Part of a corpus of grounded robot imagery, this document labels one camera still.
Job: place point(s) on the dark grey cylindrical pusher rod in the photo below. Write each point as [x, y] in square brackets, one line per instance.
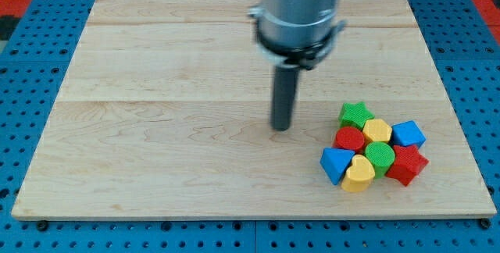
[285, 82]

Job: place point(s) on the black mounting flange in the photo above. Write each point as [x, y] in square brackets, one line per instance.
[305, 57]

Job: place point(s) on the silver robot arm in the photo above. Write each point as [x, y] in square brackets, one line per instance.
[296, 35]

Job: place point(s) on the yellow heart block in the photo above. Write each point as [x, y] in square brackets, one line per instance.
[359, 175]

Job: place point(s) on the green star block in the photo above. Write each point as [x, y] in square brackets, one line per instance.
[354, 115]

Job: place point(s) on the red cylinder block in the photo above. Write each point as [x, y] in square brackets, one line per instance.
[349, 138]

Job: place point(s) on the blue triangle block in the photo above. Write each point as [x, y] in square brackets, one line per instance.
[335, 161]

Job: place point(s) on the yellow hexagon block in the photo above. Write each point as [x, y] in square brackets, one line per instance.
[376, 130]

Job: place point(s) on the green cylinder block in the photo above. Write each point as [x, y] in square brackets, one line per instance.
[381, 156]

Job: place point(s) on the light wooden board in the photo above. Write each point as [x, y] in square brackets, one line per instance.
[163, 114]

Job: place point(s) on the blue cube block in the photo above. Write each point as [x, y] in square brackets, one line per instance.
[407, 133]

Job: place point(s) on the red star block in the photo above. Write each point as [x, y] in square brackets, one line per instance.
[408, 164]

